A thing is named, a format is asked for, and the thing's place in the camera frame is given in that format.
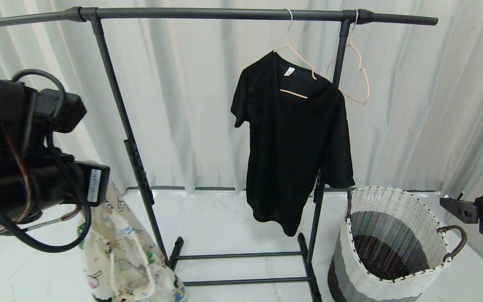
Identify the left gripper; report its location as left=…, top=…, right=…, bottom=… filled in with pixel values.
left=0, top=161, right=111, bottom=227

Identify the cream printed garment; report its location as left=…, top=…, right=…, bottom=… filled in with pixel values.
left=78, top=180, right=187, bottom=302

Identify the pink clothes hanger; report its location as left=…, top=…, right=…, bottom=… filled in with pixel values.
left=326, top=9, right=370, bottom=105
left=273, top=8, right=318, bottom=100

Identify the black sleeveless shirt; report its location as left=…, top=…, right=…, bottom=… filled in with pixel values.
left=230, top=51, right=356, bottom=237

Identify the white laundry basket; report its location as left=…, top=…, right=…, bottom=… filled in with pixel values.
left=327, top=187, right=468, bottom=302

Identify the black clothes rack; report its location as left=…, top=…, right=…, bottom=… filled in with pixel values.
left=0, top=6, right=439, bottom=302

